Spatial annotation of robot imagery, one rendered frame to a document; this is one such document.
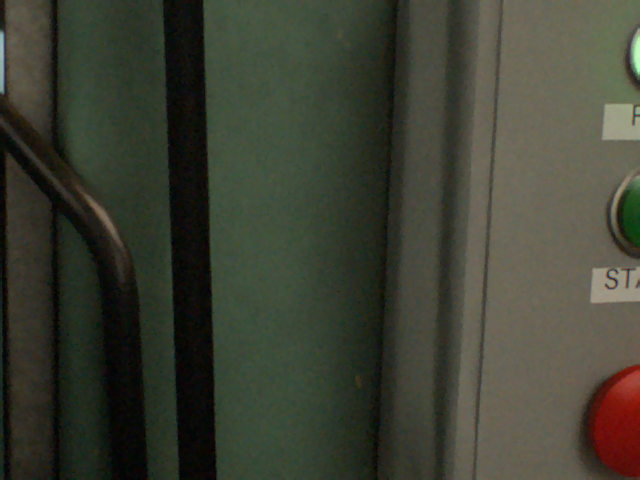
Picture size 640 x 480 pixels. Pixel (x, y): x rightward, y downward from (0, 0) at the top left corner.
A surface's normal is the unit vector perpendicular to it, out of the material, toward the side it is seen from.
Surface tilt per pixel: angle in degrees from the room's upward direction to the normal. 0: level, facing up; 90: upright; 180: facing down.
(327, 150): 90
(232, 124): 90
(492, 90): 90
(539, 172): 90
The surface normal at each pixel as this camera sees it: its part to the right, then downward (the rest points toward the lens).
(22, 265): 0.29, 0.19
